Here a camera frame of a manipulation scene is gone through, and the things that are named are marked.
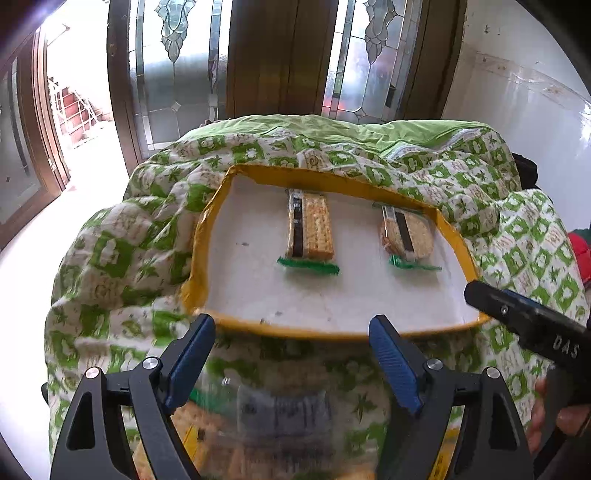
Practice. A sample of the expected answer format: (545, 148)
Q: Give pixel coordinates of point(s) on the clear plastic bag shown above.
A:
(286, 415)

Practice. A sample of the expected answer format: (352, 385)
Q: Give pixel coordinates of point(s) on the dark object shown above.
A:
(525, 173)

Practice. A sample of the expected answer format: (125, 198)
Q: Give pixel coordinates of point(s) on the person's right hand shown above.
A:
(538, 415)

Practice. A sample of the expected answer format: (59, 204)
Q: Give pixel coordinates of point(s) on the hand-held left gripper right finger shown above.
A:
(392, 357)

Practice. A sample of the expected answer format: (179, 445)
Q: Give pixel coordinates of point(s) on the wooden door post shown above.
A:
(281, 55)

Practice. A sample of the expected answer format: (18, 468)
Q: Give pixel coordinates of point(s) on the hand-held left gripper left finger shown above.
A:
(189, 357)

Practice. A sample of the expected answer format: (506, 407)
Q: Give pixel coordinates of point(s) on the rectangular cracker packet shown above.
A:
(316, 226)

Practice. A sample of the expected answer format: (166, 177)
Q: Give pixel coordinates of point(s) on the green white printed blanket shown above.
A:
(138, 258)

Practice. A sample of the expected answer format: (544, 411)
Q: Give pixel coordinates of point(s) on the red outdoor staircase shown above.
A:
(78, 110)

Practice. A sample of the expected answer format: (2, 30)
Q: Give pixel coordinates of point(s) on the wooden door patterned glass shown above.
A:
(180, 74)
(369, 60)

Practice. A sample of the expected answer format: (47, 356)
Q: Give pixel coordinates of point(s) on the red cloth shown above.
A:
(581, 258)

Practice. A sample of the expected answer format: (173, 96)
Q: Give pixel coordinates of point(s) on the yellow-rimmed white tray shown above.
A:
(258, 286)

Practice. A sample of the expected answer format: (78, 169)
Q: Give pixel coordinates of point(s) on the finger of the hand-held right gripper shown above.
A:
(540, 307)
(531, 330)

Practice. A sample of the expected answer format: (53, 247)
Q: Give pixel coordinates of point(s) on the open wooden glass door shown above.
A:
(27, 152)

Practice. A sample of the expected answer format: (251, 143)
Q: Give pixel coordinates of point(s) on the round cracker packet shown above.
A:
(418, 235)

